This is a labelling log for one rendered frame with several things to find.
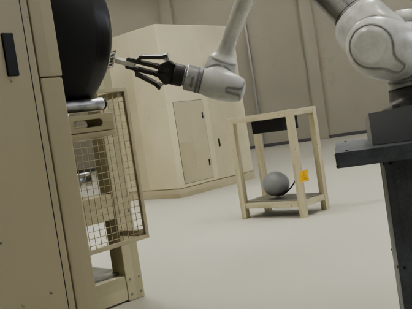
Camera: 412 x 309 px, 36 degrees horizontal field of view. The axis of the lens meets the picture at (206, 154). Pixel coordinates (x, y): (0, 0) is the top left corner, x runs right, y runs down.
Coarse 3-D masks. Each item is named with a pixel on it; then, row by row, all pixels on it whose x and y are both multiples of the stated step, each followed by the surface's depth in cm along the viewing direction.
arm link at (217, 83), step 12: (204, 72) 211; (216, 72) 211; (228, 72) 213; (204, 84) 211; (216, 84) 210; (228, 84) 210; (240, 84) 212; (216, 96) 212; (228, 96) 212; (240, 96) 213
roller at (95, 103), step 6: (66, 102) 207; (72, 102) 208; (78, 102) 210; (84, 102) 211; (90, 102) 213; (96, 102) 215; (102, 102) 217; (72, 108) 208; (78, 108) 210; (84, 108) 211; (90, 108) 213; (96, 108) 215; (102, 108) 218
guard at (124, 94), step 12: (108, 108) 280; (120, 108) 285; (132, 132) 288; (132, 144) 287; (132, 156) 288; (132, 180) 287; (108, 192) 276; (144, 204) 290; (96, 216) 271; (144, 216) 289; (132, 228) 284; (144, 228) 289; (132, 240) 283; (96, 252) 268
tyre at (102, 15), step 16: (64, 0) 195; (80, 0) 200; (96, 0) 204; (64, 16) 194; (80, 16) 198; (96, 16) 203; (64, 32) 194; (80, 32) 199; (96, 32) 203; (64, 48) 195; (80, 48) 200; (96, 48) 204; (64, 64) 198; (80, 64) 202; (96, 64) 207; (64, 80) 201; (80, 80) 206; (96, 80) 211; (80, 96) 212
